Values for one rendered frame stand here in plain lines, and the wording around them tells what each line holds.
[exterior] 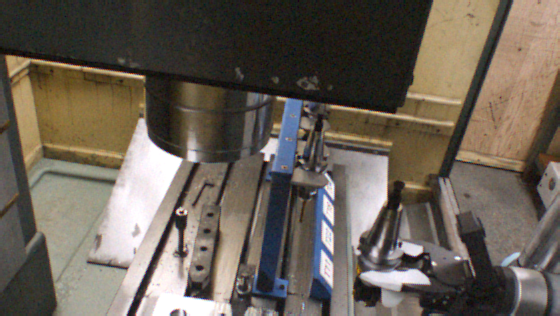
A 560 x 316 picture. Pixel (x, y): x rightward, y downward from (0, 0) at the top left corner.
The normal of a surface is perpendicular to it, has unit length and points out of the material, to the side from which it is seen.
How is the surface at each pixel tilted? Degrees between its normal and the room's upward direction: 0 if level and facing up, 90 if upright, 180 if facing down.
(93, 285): 0
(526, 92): 90
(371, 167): 24
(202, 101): 90
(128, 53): 90
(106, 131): 90
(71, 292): 0
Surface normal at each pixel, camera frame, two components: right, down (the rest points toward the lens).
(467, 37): -0.11, 0.54
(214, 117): 0.15, 0.56
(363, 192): 0.07, -0.54
